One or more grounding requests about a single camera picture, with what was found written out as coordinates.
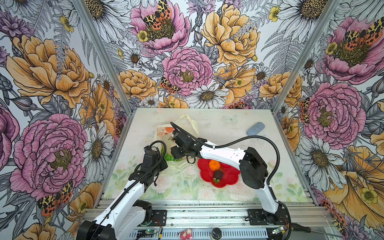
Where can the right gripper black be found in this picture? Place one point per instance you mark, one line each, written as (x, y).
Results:
(175, 152)

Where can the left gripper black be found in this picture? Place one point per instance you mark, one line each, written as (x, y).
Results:
(163, 166)

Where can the cream plastic bag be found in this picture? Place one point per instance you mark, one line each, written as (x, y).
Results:
(169, 135)

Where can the orange fake fruit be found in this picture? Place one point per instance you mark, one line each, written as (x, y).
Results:
(214, 165)

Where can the dark brown fruit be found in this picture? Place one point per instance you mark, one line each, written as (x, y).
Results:
(217, 176)

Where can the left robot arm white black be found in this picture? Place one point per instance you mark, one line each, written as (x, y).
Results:
(127, 211)

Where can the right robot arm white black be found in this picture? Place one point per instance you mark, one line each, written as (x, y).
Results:
(254, 170)

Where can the green grapes bunch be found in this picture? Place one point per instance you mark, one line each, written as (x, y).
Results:
(170, 158)

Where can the red flower-shaped plate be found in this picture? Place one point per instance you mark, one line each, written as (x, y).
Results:
(231, 175)

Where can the grey-blue oval case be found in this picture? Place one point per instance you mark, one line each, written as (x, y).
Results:
(255, 129)

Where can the pink white small object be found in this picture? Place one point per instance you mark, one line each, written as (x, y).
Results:
(186, 234)

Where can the black round knob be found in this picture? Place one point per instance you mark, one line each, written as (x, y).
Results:
(216, 234)

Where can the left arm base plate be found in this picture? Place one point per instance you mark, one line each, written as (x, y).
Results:
(158, 218)

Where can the aluminium rail frame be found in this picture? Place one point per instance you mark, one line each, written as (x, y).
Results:
(203, 216)

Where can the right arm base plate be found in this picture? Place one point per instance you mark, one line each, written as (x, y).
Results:
(259, 217)

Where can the left aluminium corner post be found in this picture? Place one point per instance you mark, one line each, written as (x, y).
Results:
(95, 37)

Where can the aluminium corner post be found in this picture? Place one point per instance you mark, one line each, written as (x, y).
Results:
(323, 22)
(95, 37)

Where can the right aluminium corner post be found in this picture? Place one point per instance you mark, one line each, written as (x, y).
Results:
(323, 22)

